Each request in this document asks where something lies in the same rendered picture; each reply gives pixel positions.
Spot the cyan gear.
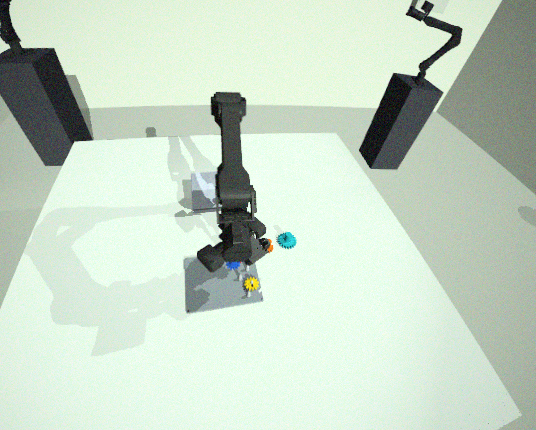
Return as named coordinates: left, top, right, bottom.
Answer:
left=277, top=232, right=297, bottom=250

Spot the yellow gear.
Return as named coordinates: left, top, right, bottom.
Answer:
left=244, top=277, right=259, bottom=291

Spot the blue gear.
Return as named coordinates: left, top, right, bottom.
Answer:
left=225, top=262, right=240, bottom=271

